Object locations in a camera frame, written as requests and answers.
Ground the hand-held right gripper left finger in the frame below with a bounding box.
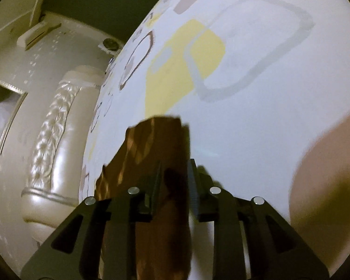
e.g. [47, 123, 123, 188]
[20, 162, 164, 280]

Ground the white patterned bed sheet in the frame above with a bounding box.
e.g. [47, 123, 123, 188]
[79, 0, 350, 280]

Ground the brown small cloth garment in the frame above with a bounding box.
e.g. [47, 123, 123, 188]
[95, 116, 193, 280]

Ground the cream leather headboard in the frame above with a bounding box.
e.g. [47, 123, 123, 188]
[21, 66, 105, 242]

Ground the round dark clock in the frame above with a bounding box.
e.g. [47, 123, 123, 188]
[98, 38, 123, 58]

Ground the silver framed wall picture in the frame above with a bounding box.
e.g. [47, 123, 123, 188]
[0, 79, 28, 156]

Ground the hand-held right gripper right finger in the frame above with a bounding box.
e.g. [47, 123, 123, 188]
[188, 158, 331, 280]

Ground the white wall panel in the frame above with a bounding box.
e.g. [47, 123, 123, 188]
[0, 0, 55, 43]

